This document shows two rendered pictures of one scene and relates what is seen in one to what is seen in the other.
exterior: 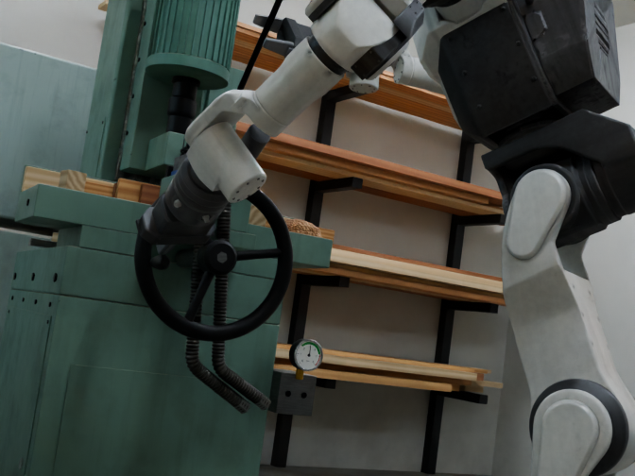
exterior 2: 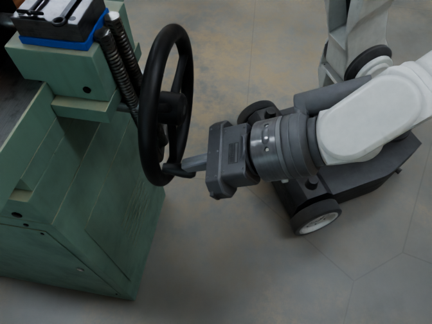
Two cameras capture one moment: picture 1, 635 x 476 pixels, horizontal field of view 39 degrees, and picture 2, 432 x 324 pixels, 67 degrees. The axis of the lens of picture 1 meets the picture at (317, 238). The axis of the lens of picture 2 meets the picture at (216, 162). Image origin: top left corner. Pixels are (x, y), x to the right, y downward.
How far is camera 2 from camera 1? 1.43 m
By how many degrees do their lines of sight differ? 76
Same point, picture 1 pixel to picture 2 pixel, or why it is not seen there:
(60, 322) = (65, 229)
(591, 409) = (387, 63)
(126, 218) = (37, 127)
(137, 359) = (101, 177)
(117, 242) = (47, 149)
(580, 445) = not seen: hidden behind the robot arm
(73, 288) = (54, 210)
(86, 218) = (18, 171)
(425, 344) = not seen: outside the picture
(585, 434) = not seen: hidden behind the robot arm
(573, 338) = (378, 27)
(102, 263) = (53, 173)
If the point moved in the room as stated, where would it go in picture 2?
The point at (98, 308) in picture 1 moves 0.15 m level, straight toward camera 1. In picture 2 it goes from (72, 193) to (139, 221)
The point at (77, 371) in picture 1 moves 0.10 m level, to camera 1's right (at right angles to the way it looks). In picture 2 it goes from (89, 225) to (121, 193)
